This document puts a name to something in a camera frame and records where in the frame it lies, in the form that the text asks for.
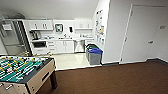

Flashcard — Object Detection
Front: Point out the white upper wall cabinet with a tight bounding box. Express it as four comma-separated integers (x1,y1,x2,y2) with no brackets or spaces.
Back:
73,18,94,30

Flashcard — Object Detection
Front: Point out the large colourful wall poster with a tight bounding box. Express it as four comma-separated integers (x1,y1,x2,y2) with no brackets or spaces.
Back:
95,9,105,43

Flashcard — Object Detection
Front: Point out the steel paper towel dispenser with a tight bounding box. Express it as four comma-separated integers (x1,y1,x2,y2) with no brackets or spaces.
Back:
54,23,64,34

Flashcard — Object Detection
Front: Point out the stainless steel refrigerator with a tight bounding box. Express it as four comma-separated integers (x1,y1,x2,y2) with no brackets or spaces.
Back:
0,18,32,56

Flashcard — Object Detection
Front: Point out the green foosball table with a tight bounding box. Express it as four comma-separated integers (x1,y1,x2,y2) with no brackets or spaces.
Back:
0,55,58,94

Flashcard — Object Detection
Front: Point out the white under-sink cabinet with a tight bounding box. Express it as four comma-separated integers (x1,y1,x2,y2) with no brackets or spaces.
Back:
55,39,75,54

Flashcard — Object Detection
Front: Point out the black built-in microwave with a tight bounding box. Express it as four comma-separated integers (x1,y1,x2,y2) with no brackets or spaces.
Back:
32,40,48,49

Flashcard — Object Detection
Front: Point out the white wide drawer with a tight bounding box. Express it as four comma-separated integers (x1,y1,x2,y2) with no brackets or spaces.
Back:
32,47,48,56

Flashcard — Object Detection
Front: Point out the grey bin with blue lid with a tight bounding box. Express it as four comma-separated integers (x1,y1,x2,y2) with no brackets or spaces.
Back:
88,48,103,66

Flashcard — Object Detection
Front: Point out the white room door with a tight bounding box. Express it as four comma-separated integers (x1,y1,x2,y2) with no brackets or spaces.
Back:
119,3,168,65

